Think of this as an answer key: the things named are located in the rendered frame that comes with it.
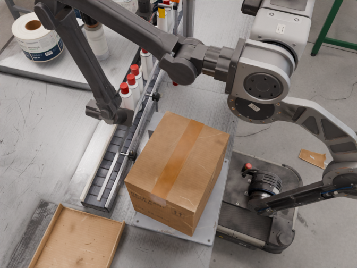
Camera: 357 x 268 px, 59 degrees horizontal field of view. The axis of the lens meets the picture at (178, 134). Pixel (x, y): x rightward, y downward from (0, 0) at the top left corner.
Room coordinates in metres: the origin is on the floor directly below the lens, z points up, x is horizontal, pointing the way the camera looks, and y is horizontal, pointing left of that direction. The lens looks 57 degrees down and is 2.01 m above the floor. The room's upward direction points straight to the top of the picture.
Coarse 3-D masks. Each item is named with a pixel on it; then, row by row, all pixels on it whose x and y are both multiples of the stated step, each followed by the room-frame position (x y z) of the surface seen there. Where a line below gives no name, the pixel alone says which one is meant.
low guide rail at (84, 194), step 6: (114, 126) 0.74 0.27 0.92; (114, 132) 0.72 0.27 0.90; (108, 138) 0.68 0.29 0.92; (108, 144) 0.66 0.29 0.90; (102, 150) 0.63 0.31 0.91; (102, 156) 0.60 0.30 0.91; (96, 162) 0.57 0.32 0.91; (96, 168) 0.55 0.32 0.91; (90, 180) 0.50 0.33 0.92; (84, 192) 0.45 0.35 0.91; (84, 198) 0.43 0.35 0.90
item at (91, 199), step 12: (180, 12) 1.55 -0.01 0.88; (156, 72) 1.08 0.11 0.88; (144, 84) 1.01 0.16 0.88; (120, 132) 0.74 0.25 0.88; (132, 132) 0.73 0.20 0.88; (108, 156) 0.62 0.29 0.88; (120, 156) 0.62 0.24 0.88; (108, 168) 0.57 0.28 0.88; (96, 180) 0.51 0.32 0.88; (96, 192) 0.46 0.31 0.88; (108, 192) 0.46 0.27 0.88; (96, 204) 0.42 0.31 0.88
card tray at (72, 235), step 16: (64, 208) 0.42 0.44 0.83; (64, 224) 0.35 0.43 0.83; (80, 224) 0.35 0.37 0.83; (96, 224) 0.35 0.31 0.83; (112, 224) 0.35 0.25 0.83; (48, 240) 0.30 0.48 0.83; (64, 240) 0.30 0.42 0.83; (80, 240) 0.30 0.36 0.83; (96, 240) 0.29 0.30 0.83; (112, 240) 0.29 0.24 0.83; (48, 256) 0.24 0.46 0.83; (64, 256) 0.24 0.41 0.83; (80, 256) 0.24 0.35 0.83; (96, 256) 0.24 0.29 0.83; (112, 256) 0.24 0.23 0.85
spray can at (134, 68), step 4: (136, 64) 0.93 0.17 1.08; (132, 68) 0.91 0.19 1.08; (136, 68) 0.91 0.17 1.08; (132, 72) 0.91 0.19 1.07; (136, 72) 0.90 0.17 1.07; (140, 72) 0.93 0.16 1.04; (136, 76) 0.90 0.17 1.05; (140, 76) 0.91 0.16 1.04; (140, 80) 0.90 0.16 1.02; (140, 84) 0.90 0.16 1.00; (140, 88) 0.90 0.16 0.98; (140, 92) 0.90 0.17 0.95; (140, 96) 0.90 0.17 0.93; (144, 96) 0.92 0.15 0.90
